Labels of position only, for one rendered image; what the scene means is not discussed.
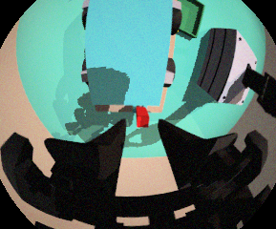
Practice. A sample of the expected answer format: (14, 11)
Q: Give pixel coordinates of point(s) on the brown wooden ramp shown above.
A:
(150, 110)

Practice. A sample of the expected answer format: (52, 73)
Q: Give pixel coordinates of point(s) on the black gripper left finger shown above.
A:
(103, 154)

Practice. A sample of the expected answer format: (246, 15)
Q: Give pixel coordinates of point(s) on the red-headed grey pin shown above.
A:
(142, 117)

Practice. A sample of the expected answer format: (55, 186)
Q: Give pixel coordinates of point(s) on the small wheeled trolley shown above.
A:
(126, 50)

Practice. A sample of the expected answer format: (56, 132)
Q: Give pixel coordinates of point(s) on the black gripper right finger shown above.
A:
(187, 153)

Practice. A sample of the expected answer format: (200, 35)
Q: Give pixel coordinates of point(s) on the green tray floor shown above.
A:
(190, 13)

